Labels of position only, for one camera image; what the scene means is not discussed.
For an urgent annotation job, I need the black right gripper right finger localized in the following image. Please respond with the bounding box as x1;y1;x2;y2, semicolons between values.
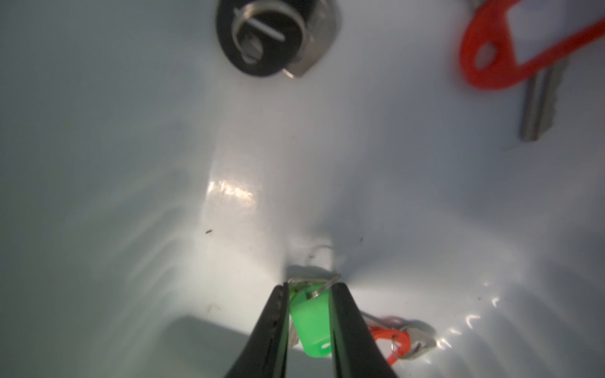
329;283;397;378

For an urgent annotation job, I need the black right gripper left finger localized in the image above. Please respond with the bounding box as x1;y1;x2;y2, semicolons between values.
225;283;290;378

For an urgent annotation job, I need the green tag key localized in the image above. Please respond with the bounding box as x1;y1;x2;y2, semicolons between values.
288;274;340;358

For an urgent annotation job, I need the black head key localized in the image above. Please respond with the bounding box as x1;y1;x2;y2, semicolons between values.
215;0;340;78

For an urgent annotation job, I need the red tag key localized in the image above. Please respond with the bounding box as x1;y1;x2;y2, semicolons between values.
362;313;437;367
459;1;604;143

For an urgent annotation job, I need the white plastic storage box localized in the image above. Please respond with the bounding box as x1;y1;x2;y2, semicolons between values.
1;1;604;377

